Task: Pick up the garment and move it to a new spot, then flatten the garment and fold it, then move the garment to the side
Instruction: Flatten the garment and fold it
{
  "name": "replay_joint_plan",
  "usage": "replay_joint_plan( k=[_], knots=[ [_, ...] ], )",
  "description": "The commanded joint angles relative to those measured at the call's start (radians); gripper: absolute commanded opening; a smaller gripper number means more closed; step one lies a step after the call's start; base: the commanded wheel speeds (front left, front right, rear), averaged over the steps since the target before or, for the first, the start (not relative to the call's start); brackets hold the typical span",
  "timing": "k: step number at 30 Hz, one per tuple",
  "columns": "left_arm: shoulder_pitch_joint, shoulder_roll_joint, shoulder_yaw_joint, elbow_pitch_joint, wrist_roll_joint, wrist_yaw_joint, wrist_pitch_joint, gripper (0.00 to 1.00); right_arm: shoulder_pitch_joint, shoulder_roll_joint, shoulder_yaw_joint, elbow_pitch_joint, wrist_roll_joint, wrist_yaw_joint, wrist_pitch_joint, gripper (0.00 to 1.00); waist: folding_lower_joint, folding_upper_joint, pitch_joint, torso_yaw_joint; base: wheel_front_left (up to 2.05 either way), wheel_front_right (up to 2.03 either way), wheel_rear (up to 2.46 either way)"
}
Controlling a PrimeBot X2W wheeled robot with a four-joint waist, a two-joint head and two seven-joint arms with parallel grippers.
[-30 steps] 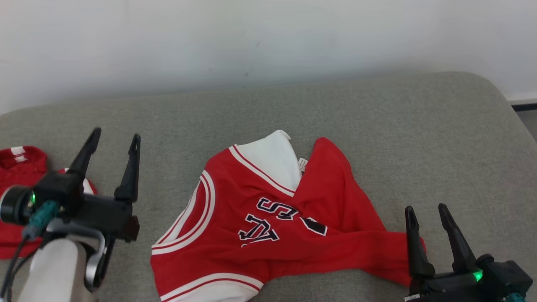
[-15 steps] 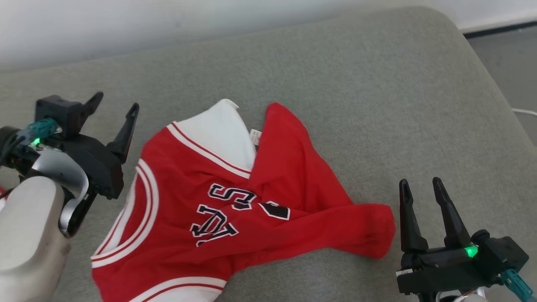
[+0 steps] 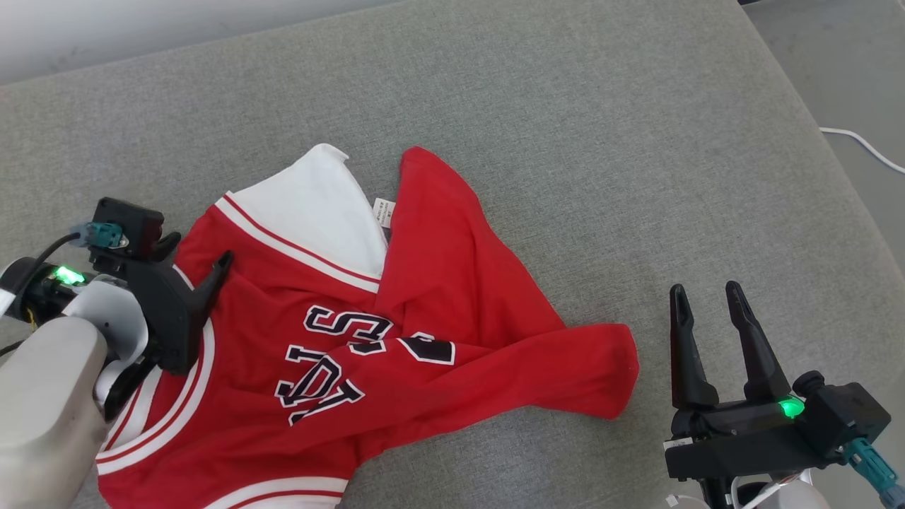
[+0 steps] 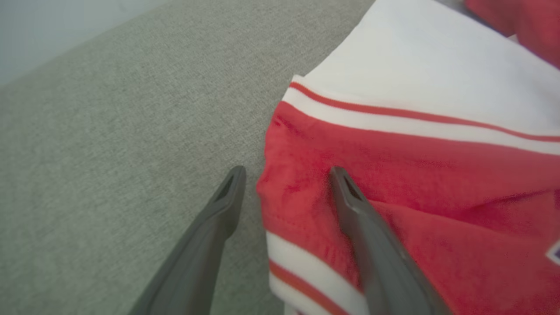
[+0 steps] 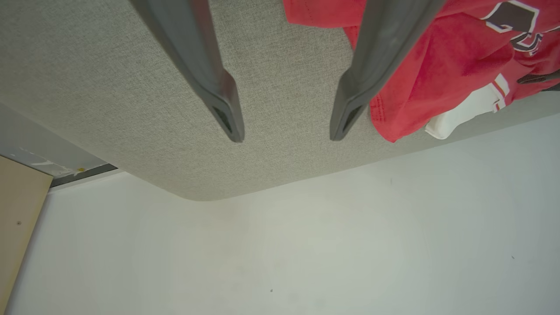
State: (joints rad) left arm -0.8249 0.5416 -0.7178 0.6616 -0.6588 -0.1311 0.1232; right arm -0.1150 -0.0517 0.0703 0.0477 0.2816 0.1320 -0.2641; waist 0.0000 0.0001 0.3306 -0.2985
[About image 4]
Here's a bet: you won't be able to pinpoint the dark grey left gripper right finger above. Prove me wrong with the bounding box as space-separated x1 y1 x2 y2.
329 166 452 315

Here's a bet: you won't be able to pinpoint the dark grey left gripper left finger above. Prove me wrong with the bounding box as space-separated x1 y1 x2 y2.
128 165 247 315

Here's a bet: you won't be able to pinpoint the red garment with white stripes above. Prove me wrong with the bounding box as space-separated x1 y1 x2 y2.
256 0 560 315

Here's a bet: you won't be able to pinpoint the red shorts with white panel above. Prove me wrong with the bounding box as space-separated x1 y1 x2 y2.
464 0 560 70

